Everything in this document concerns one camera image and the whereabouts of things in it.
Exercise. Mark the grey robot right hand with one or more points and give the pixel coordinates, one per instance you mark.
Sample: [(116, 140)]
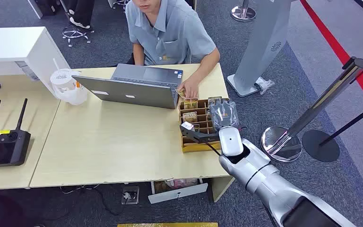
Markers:
[(222, 114)]

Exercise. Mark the person's left hand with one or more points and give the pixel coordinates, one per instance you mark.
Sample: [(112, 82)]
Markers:
[(191, 89)]

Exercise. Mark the small gold card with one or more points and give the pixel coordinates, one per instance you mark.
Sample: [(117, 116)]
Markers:
[(180, 93)]

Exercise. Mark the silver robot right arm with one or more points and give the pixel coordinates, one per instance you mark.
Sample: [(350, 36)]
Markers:
[(272, 188)]

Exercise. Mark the gold card with dark print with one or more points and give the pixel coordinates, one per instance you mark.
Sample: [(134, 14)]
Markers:
[(190, 103)]

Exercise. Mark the hotel card with white band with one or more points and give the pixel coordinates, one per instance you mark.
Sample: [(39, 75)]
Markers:
[(190, 117)]

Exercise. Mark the wooden card holder box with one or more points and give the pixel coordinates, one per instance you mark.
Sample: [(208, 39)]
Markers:
[(197, 147)]

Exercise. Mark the person in dark trousers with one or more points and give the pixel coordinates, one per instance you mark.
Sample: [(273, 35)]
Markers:
[(81, 14)]

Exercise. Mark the crumpled clear plastic bag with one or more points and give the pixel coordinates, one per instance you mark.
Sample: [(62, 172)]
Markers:
[(264, 85)]

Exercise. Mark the grey laptop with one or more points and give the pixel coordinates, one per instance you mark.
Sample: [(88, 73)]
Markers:
[(128, 92)]

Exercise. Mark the grey kiosk stand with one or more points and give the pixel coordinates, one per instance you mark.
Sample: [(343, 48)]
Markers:
[(263, 47)]

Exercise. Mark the white open box under desk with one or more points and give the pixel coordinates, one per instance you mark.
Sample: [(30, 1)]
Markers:
[(176, 191)]

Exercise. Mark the chrome stanchion base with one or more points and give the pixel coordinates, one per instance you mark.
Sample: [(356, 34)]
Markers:
[(243, 13)]

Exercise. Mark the floor power socket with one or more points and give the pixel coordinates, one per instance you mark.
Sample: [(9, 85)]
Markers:
[(130, 195)]

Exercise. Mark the clear plastic cup in bag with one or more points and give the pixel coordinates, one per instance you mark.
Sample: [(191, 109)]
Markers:
[(67, 87)]

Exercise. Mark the office chair star base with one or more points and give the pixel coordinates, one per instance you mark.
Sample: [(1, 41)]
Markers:
[(75, 33)]

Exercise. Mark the red barrier belt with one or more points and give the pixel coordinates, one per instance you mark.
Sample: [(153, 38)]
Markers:
[(338, 51)]

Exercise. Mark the white cabinet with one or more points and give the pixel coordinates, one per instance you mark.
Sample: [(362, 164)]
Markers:
[(18, 47)]

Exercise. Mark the black remote controller with antennas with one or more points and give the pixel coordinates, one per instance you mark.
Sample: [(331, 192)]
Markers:
[(3, 147)]

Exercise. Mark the pale wrist camera on bracket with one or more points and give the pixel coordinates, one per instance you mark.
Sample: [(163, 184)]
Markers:
[(197, 135)]

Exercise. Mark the chrome stanchion post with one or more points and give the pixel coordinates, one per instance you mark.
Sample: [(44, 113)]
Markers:
[(313, 114)]

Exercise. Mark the black stanchion post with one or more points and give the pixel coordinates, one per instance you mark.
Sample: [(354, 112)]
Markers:
[(320, 145)]

